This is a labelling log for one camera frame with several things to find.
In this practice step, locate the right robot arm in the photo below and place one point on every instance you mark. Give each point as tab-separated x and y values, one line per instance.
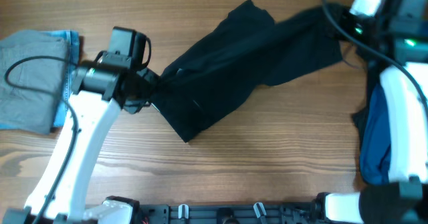
391	36

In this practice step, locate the folded blue jeans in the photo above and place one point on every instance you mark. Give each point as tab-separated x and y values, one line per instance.
72	39

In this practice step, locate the folded grey shorts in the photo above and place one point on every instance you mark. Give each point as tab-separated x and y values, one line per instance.
24	109

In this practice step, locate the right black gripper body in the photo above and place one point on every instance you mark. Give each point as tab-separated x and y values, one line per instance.
339	21

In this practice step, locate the black shorts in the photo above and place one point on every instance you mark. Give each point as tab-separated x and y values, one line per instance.
247	49

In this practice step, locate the blue garment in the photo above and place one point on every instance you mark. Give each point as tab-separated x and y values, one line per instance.
375	148

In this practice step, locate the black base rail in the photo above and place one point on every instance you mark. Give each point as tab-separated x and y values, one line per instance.
257	213

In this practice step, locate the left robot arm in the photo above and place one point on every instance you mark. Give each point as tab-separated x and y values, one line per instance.
118	79

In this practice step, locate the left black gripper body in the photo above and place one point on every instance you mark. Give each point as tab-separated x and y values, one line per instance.
141	88

